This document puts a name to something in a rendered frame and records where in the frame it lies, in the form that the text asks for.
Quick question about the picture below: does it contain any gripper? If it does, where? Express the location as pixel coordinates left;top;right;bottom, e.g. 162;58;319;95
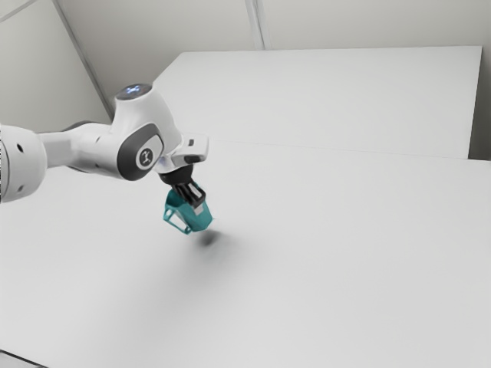
159;166;209;216

